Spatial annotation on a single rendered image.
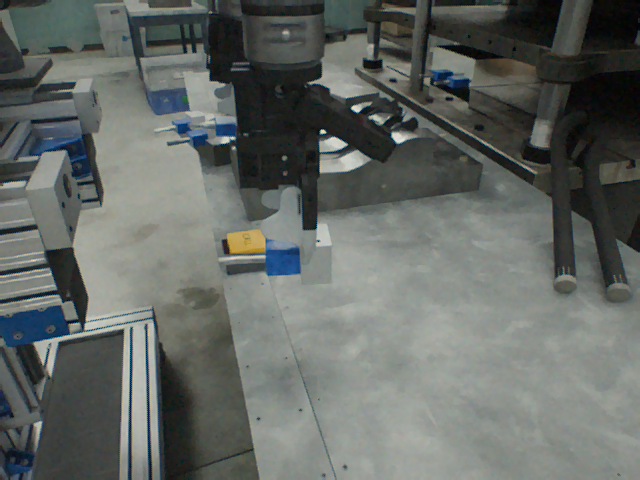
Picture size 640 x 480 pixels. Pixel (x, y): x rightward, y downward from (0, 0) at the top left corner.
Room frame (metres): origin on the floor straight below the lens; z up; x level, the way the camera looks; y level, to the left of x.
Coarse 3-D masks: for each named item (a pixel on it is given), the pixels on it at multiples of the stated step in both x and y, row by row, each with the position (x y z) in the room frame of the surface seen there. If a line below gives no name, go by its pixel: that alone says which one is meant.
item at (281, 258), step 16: (320, 224) 0.49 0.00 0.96; (272, 240) 0.48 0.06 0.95; (320, 240) 0.46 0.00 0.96; (224, 256) 0.46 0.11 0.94; (240, 256) 0.46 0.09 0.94; (256, 256) 0.46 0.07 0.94; (272, 256) 0.45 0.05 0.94; (288, 256) 0.45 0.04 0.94; (320, 256) 0.45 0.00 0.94; (272, 272) 0.44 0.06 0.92; (288, 272) 0.45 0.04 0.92; (304, 272) 0.44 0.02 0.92; (320, 272) 0.45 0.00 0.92
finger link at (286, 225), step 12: (288, 192) 0.44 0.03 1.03; (300, 192) 0.44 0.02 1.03; (288, 204) 0.44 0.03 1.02; (300, 204) 0.44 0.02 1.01; (276, 216) 0.43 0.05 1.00; (288, 216) 0.43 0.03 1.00; (300, 216) 0.43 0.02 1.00; (264, 228) 0.43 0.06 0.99; (276, 228) 0.43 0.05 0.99; (288, 228) 0.43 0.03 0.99; (300, 228) 0.43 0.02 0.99; (276, 240) 0.43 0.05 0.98; (288, 240) 0.43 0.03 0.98; (300, 240) 0.43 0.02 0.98; (312, 240) 0.42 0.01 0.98; (312, 252) 0.43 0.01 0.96
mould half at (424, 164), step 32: (416, 128) 0.94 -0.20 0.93; (320, 160) 0.89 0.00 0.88; (352, 160) 0.88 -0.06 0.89; (416, 160) 0.88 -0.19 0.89; (448, 160) 0.95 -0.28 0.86; (256, 192) 0.79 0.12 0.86; (320, 192) 0.82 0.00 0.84; (352, 192) 0.84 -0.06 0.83; (384, 192) 0.86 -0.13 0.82; (416, 192) 0.88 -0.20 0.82; (448, 192) 0.90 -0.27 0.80
